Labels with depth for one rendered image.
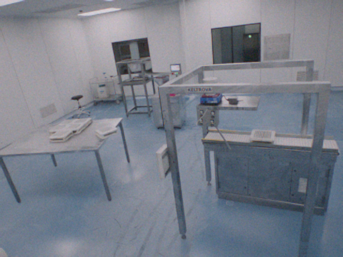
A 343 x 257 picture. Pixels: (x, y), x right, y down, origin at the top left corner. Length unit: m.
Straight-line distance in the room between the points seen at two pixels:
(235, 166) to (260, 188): 0.39
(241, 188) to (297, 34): 5.46
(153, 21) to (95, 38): 2.19
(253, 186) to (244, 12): 5.50
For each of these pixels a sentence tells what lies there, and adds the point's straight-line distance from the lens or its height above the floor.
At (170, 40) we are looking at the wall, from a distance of 7.80.
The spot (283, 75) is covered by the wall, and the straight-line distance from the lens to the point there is 7.70.
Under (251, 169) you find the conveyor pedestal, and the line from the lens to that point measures 2.83.
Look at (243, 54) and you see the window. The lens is 7.53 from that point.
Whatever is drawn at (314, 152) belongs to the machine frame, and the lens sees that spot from 1.85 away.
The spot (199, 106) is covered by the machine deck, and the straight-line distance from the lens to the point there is 2.53.
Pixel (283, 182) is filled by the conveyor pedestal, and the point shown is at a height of 0.37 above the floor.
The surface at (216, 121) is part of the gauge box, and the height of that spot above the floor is 1.09.
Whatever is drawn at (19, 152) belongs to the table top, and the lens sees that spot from 3.65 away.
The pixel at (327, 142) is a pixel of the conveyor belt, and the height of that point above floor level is 0.82.
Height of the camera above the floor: 2.01
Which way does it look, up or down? 22 degrees down
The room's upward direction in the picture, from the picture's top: 8 degrees counter-clockwise
